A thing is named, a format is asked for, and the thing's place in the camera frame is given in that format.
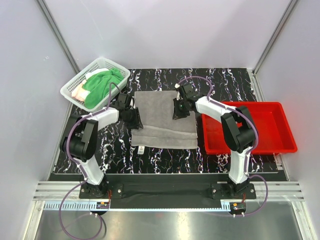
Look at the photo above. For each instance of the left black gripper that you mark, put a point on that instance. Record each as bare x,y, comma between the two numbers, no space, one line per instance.
136,122

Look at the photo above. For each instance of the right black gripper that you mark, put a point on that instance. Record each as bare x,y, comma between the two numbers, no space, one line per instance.
177,114

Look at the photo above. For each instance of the grey towel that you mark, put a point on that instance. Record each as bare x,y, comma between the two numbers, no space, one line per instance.
160,130

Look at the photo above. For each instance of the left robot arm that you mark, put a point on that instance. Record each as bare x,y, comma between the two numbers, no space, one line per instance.
80,136

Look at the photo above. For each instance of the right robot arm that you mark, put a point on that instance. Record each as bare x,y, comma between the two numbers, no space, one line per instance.
238,128

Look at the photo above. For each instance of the green towel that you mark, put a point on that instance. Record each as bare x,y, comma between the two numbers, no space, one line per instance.
98,86

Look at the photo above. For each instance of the pink towel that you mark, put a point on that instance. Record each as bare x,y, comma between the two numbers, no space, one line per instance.
79,93

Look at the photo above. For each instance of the white towel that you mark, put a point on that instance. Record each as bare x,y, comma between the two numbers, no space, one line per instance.
96,71

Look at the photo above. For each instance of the white plastic basket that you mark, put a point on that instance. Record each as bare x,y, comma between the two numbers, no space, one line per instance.
98,63

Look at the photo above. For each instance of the red plastic tray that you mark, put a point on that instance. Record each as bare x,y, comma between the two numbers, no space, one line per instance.
274,133

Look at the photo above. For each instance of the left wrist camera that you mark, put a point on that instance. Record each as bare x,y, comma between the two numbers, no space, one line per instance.
124,102

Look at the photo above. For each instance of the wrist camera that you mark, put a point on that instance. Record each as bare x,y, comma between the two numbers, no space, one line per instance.
186,92
124,102

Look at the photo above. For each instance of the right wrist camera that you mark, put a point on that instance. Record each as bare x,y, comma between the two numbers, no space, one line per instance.
186,92

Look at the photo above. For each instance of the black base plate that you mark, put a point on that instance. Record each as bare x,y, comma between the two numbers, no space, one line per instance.
215,191

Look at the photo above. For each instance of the white slotted cable duct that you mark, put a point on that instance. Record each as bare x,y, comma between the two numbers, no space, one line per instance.
76,206

